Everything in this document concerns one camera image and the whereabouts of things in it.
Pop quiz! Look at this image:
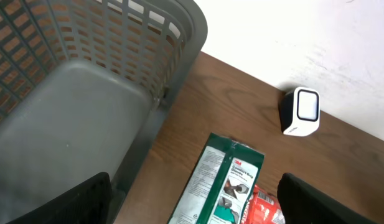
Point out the green white package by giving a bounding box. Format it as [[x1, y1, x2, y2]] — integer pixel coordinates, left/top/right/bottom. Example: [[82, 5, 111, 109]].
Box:
[[167, 133, 265, 224]]

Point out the red snack bag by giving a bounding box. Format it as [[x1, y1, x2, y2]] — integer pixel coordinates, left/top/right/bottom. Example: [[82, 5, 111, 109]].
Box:
[[240, 185, 286, 224]]

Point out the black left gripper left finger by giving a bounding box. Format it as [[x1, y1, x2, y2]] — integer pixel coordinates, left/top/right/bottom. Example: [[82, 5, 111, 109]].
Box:
[[8, 172, 112, 224]]

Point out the grey plastic shopping basket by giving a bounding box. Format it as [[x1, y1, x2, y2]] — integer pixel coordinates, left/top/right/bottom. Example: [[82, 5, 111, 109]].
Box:
[[0, 0, 208, 223]]

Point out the white barcode scanner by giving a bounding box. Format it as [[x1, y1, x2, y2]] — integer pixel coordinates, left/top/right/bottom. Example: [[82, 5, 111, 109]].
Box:
[[279, 86, 320, 137]]

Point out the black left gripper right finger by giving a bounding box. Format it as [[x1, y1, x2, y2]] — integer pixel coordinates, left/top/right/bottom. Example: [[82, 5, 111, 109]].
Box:
[[277, 173, 372, 224]]

